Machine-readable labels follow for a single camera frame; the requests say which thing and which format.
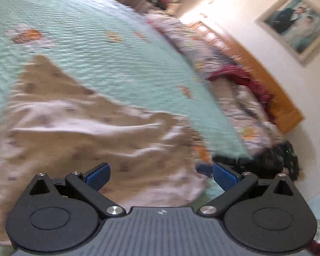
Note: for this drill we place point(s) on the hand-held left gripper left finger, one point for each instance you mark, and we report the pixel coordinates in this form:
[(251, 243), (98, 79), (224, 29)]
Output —
[(98, 174)]

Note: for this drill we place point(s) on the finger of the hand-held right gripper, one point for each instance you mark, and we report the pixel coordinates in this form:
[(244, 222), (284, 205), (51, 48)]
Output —
[(204, 170)]

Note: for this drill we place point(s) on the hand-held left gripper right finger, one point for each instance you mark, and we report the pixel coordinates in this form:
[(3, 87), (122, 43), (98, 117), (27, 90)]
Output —
[(224, 176)]

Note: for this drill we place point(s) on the wooden headboard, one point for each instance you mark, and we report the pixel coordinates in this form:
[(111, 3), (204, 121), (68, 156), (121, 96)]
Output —
[(256, 66)]

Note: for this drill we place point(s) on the cream printed pants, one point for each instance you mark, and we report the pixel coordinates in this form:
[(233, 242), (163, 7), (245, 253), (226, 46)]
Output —
[(82, 138)]

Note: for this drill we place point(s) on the dark red cloth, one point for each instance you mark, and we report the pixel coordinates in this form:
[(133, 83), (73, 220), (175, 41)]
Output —
[(242, 80)]

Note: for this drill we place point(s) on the floral pillow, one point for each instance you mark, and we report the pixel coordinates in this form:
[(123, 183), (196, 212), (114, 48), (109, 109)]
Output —
[(192, 40)]

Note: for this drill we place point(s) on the cartoon print pillow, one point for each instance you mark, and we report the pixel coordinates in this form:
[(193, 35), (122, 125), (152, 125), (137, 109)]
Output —
[(253, 120)]

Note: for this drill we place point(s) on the framed wall photo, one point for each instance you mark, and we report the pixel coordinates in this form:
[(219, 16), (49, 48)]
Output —
[(296, 24)]

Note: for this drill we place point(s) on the green quilted bee bedspread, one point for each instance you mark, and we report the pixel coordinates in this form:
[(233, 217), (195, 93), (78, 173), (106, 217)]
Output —
[(109, 53)]

